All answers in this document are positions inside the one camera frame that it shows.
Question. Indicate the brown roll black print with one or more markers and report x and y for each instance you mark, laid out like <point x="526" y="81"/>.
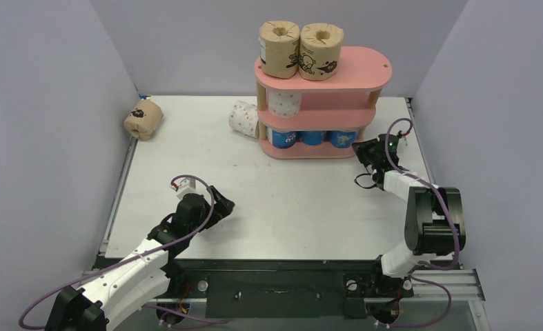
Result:
<point x="143" y="120"/>

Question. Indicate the brown roll cartoon print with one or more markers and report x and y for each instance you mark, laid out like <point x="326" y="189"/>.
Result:
<point x="319" y="51"/>

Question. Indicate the pink three-tier shelf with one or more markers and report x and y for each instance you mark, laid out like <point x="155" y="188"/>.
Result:
<point x="345" y="102"/>

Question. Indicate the blue paper roll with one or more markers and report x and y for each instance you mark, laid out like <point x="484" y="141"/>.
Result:
<point x="280" y="139"/>

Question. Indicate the lower floral paper roll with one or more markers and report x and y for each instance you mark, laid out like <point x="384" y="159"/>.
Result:
<point x="243" y="118"/>

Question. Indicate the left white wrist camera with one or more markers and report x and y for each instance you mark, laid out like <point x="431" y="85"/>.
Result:
<point x="184" y="187"/>

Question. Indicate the brown roll with barcode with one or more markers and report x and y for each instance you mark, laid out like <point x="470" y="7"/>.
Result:
<point x="279" y="48"/>

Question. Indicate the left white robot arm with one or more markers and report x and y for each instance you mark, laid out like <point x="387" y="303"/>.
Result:
<point x="147" y="272"/>

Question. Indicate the floral roll on shelf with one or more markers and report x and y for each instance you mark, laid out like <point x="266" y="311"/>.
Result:
<point x="284" y="104"/>

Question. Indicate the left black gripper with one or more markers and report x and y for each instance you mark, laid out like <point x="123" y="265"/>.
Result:
<point x="222" y="208"/>

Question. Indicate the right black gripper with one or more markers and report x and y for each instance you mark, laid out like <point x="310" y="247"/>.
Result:
<point x="369" y="152"/>

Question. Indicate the blue white roll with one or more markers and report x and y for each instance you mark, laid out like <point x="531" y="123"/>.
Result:
<point x="342" y="139"/>
<point x="312" y="138"/>

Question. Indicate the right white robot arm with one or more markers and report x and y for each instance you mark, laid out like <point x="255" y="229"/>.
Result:
<point x="434" y="221"/>

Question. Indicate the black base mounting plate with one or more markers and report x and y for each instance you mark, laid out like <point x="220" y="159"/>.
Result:
<point x="241" y="288"/>

